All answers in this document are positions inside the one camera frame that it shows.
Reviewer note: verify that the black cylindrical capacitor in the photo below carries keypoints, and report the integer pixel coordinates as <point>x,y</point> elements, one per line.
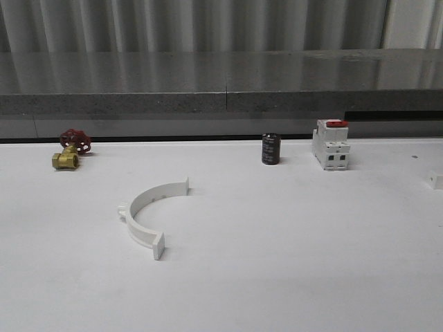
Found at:
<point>271,148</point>

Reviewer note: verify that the grey stone counter ledge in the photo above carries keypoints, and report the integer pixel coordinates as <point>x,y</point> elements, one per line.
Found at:
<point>110,95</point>

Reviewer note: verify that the brass valve red handwheel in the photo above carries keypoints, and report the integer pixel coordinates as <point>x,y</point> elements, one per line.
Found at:
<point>74,143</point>

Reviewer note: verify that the white circuit breaker red switch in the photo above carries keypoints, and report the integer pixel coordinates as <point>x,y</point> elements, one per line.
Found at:
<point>329,144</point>

